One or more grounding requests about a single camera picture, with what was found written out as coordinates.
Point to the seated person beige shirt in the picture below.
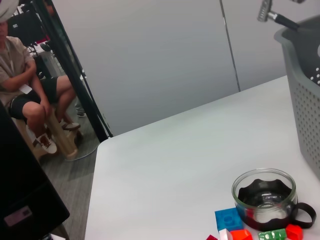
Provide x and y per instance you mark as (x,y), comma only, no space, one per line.
(20,62)

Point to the light wooden stool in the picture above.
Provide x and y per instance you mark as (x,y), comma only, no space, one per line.
(63,140)

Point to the blue flat toy plate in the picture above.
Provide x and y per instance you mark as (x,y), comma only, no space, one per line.
(227,218)

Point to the dark red long brick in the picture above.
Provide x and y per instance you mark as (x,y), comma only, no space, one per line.
(212,237)

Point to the glass teacup black sleeve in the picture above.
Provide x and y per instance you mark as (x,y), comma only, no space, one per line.
(250,193)

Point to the small red toy brick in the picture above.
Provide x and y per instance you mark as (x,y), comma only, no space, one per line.
(294,232)

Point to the green toy brick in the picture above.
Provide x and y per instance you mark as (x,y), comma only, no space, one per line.
(271,235)

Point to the black tripod stand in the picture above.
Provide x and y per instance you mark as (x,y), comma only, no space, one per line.
(75,75)

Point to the orange-red toy brick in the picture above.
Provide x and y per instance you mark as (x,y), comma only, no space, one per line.
(241,235)

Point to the white toy brick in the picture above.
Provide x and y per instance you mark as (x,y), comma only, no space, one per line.
(224,235)

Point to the grey-green perforated storage bin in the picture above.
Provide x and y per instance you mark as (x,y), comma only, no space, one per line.
(307,112)

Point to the black office chair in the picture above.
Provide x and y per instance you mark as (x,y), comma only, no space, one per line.
(25,25)

